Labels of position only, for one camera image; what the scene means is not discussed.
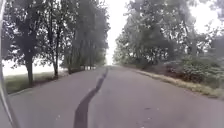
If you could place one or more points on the grass verge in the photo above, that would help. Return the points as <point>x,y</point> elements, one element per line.
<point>18,81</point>
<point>186,84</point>

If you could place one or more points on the grey asphalt road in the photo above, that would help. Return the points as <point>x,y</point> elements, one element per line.
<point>133,100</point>

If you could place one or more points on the green bushes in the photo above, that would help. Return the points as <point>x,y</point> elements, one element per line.
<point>196,71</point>

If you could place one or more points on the row of trees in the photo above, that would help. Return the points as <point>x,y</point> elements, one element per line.
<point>156,33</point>
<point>80,36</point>

